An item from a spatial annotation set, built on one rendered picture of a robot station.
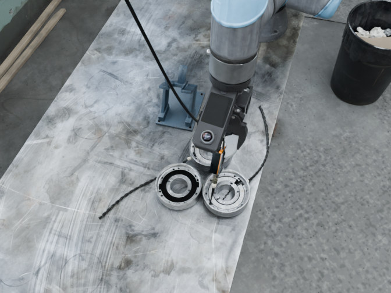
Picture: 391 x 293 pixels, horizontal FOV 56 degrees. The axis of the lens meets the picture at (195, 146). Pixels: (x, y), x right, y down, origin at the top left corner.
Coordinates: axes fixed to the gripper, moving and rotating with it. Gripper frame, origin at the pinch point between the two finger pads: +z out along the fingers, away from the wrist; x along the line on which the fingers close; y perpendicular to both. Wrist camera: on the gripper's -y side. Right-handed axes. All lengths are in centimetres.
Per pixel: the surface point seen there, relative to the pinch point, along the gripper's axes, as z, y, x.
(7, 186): 16, -15, 48
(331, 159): 81, 79, -39
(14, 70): 81, 83, 147
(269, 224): 87, 38, -18
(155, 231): 15.0, -13.5, 9.3
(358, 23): 39, 133, -33
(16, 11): 66, 117, 165
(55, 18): 74, 129, 147
